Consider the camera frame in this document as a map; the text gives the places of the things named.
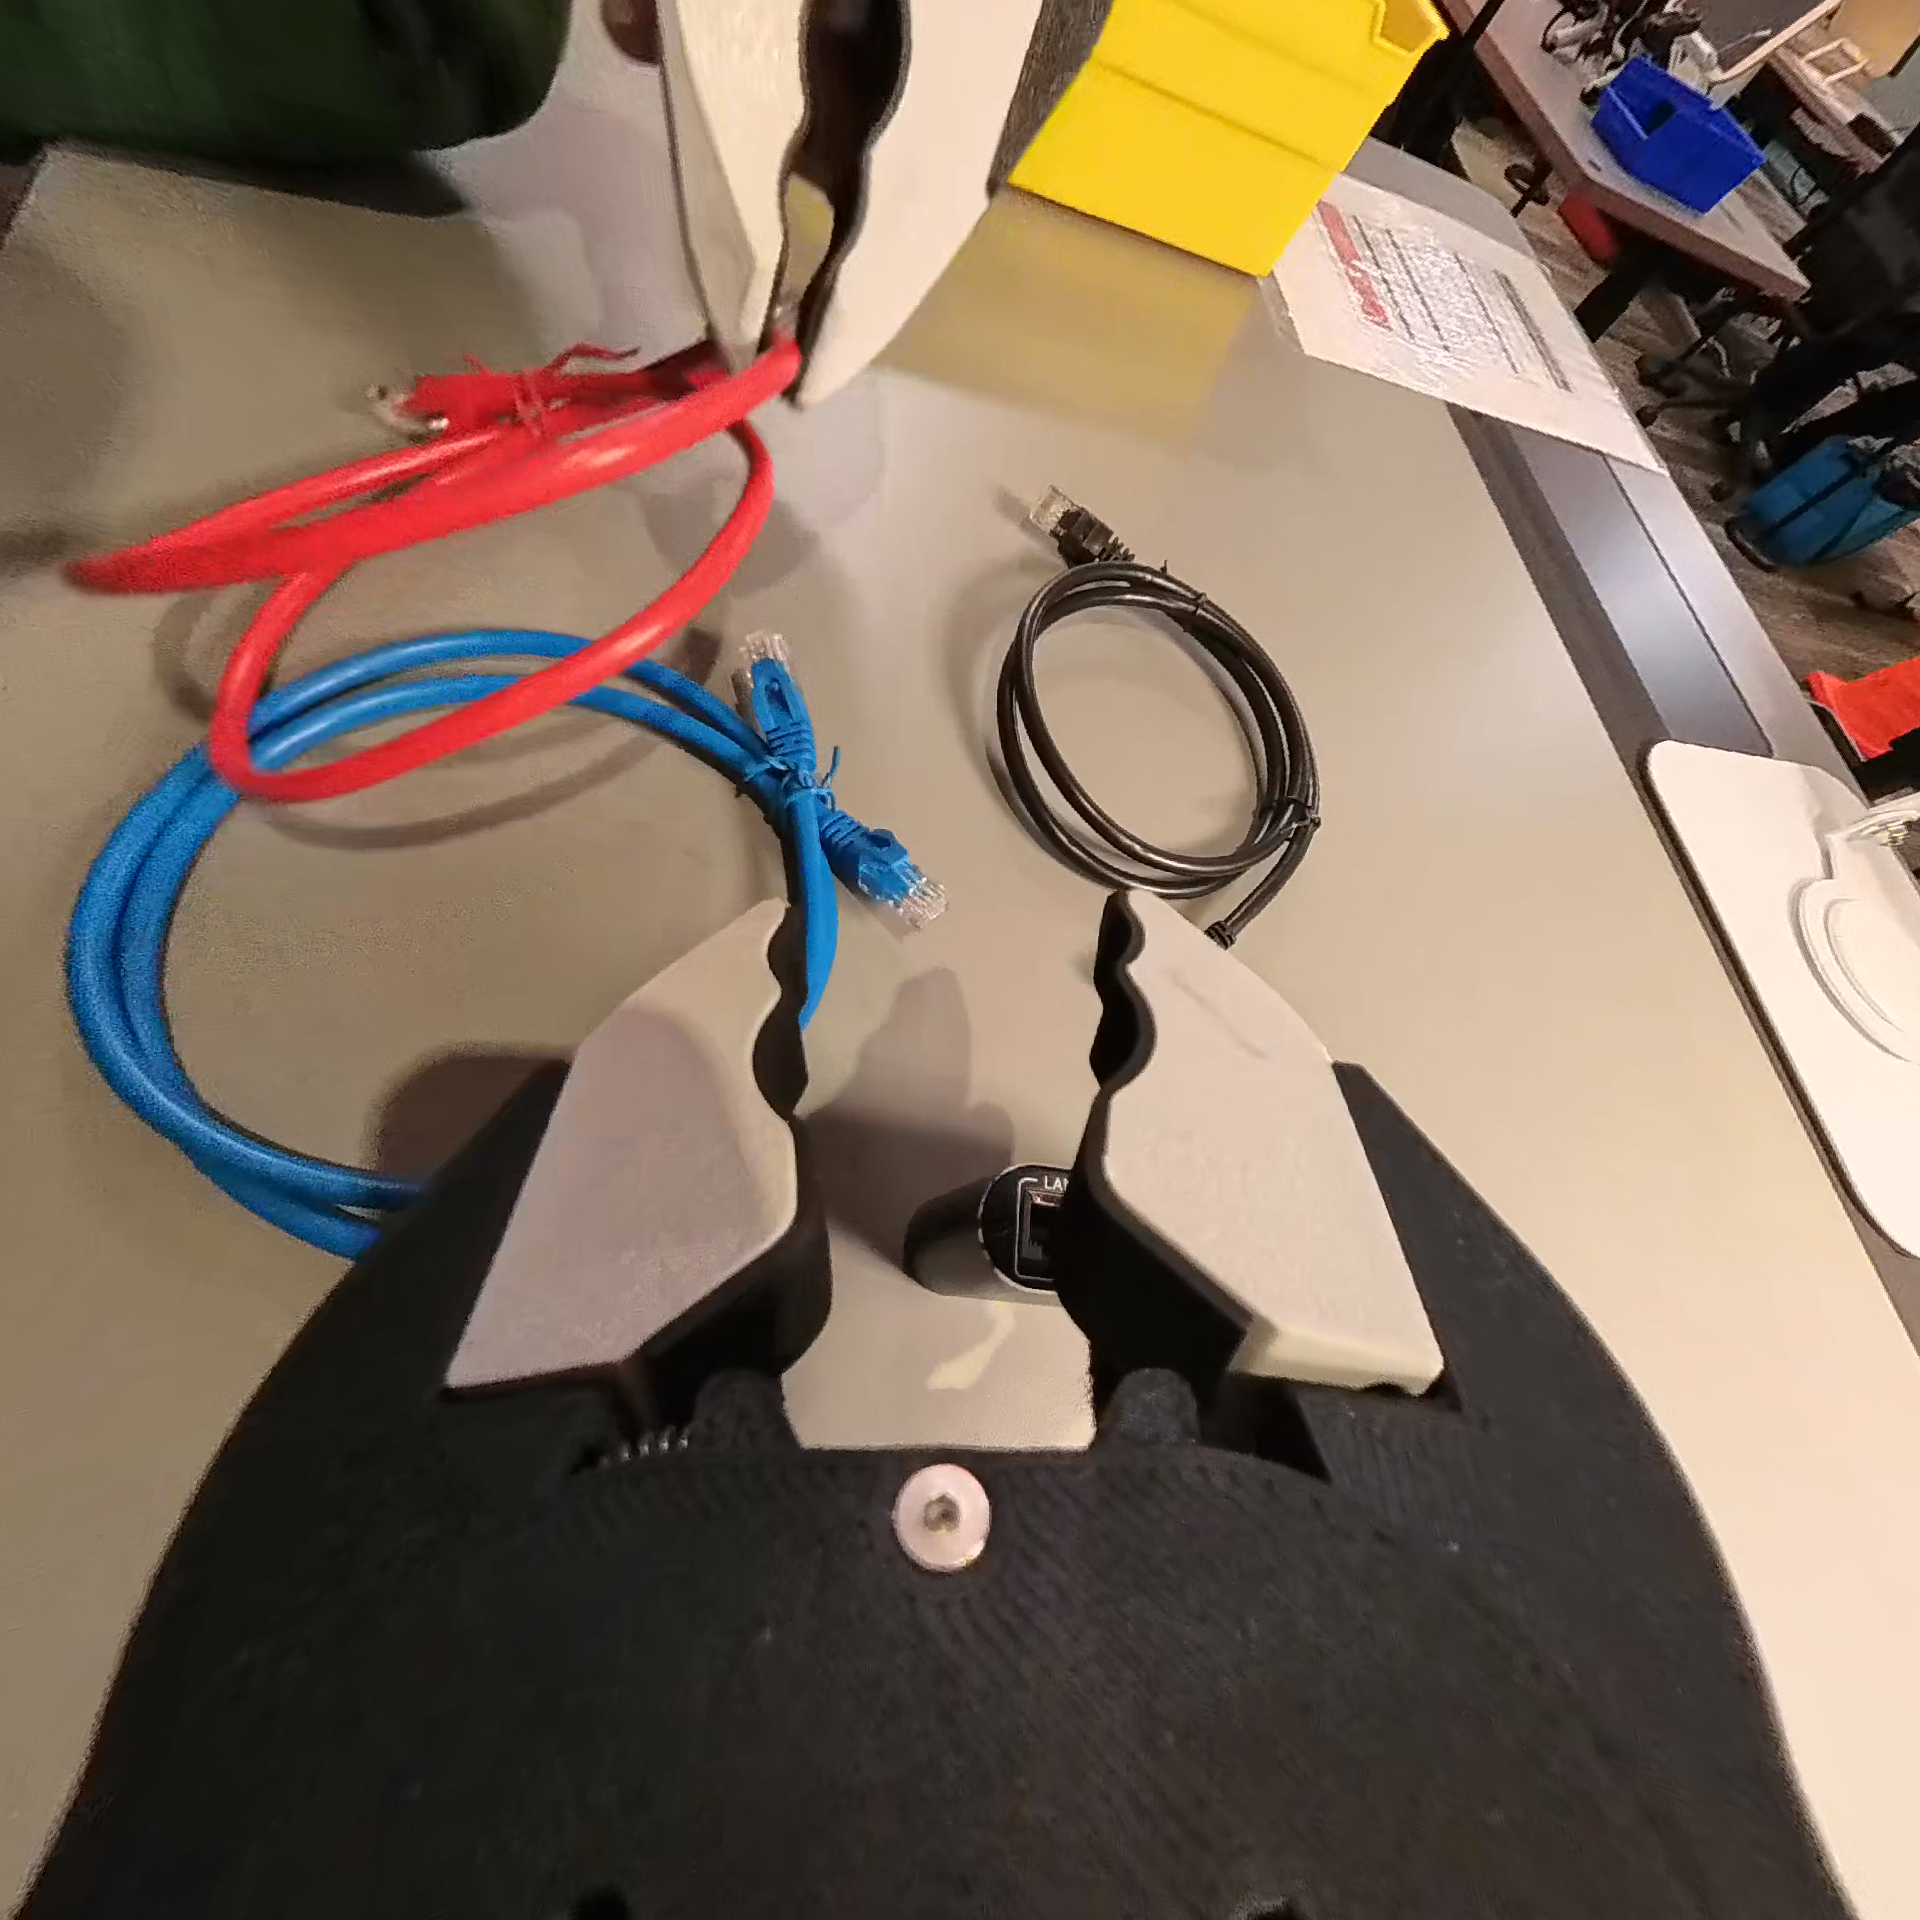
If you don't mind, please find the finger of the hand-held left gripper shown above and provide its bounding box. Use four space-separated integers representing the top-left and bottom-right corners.
791 0 1115 410
654 0 864 377

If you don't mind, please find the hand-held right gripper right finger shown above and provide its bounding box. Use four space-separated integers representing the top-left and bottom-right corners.
1069 890 1447 1405

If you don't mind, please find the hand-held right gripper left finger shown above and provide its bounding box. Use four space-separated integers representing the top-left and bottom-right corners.
442 898 833 1413

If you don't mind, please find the grey network device with port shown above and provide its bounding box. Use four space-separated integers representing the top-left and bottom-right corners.
903 1160 1109 1311

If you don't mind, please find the red ethernet cable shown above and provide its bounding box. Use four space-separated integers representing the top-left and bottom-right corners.
64 342 805 805

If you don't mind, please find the blue ethernet cable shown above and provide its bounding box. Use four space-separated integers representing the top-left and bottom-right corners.
64 630 949 1259

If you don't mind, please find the person's left forearm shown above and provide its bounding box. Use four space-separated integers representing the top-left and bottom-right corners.
0 0 571 169

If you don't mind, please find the yellow plastic bin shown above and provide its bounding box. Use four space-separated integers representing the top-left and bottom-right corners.
1007 0 1449 281

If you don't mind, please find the laminated paper sheet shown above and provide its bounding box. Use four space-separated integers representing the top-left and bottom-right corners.
1268 172 1669 475

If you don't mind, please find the white stand base board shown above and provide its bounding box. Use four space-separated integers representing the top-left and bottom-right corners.
1644 740 1920 1259

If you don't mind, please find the clear plastic holder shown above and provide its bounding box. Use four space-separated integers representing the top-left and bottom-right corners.
1793 796 1920 1072

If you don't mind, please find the blue plastic bin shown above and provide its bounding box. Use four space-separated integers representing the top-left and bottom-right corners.
1590 59 1769 215

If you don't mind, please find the brown background table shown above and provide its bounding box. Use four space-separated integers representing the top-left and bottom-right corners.
1476 0 1814 304

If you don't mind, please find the orange cloth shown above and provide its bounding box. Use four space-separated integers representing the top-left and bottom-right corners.
1804 661 1920 765

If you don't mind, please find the teal bag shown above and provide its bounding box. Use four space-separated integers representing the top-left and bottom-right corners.
1725 435 1920 570

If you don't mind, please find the black office chair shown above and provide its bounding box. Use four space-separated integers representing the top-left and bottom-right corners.
1634 136 1920 483

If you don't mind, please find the black ethernet cable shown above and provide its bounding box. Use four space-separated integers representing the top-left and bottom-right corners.
998 487 1322 950

